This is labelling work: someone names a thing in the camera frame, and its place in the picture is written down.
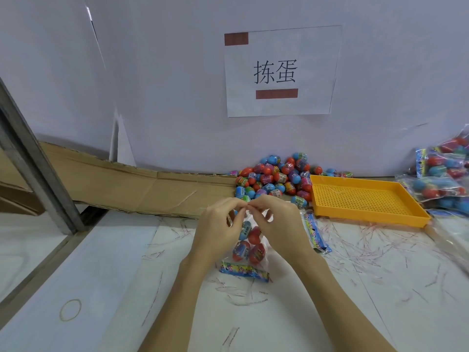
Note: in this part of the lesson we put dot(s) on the person's left hand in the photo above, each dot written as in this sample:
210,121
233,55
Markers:
209,230

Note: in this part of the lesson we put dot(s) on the person's right hand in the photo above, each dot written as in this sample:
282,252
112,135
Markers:
285,230

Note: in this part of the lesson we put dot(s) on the person's right thumb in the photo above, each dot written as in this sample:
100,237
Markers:
268,215

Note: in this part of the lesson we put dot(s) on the person's left thumb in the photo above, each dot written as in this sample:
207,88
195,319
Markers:
233,218

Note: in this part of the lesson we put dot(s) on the clear bag with striped header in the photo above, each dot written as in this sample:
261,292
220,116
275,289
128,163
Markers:
244,271

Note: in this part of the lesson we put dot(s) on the person's right forearm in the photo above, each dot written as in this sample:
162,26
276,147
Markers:
337,307

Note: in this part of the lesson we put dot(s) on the person's left forearm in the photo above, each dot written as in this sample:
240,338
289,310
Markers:
179,307

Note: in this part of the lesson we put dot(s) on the plain red toy egg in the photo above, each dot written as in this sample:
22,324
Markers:
255,236

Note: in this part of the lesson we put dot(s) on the blue and red toy egg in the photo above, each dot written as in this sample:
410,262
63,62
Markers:
241,251

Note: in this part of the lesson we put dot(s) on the pile of colourful toy eggs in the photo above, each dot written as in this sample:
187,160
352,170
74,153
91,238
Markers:
278,179

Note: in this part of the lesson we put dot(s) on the red toy egg with label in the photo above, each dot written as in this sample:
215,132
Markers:
257,253

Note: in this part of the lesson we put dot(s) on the empty bag with striped header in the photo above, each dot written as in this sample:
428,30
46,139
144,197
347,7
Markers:
317,232

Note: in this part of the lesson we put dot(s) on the yellow perforated plastic tray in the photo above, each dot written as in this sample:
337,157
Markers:
366,199

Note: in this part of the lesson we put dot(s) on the scattered red tear strips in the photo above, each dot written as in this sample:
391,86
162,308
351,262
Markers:
366,252

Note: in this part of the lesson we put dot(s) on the brown cardboard sheet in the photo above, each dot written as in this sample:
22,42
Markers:
128,186

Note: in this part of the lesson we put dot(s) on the white paper sign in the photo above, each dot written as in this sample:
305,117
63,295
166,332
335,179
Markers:
282,69

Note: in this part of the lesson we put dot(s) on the filled bag of toy eggs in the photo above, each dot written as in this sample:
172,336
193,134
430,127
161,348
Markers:
449,157
454,207
432,188

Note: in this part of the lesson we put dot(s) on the empty clear plastic bags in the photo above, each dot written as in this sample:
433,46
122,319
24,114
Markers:
452,241

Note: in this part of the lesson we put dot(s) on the tan rubber band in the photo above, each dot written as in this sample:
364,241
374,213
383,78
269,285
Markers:
70,310

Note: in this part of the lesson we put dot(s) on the brown cardboard box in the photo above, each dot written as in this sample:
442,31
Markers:
18,197

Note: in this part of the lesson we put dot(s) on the grey metal frame post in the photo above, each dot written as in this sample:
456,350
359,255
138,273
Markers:
33,168

